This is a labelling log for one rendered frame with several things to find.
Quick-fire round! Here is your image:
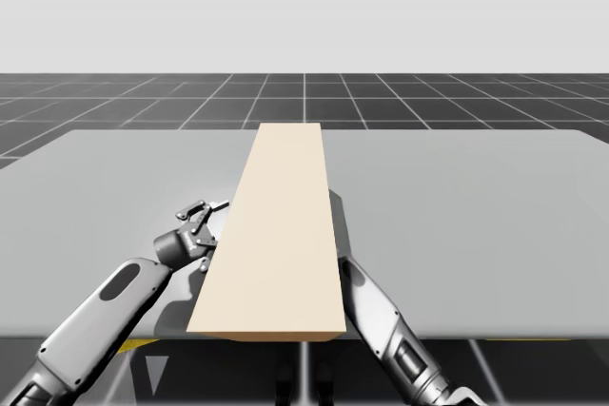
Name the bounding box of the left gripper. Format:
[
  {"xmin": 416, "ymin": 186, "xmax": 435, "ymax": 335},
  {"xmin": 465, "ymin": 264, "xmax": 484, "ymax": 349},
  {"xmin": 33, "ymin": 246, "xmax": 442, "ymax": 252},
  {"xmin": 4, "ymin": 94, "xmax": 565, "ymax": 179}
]
[{"xmin": 152, "ymin": 200, "xmax": 230, "ymax": 272}]

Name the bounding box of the tall board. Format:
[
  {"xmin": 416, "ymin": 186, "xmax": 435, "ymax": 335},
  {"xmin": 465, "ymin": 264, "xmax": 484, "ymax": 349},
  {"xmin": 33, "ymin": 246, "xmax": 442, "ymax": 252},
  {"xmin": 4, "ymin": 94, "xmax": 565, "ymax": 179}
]
[{"xmin": 186, "ymin": 123, "xmax": 347, "ymax": 344}]

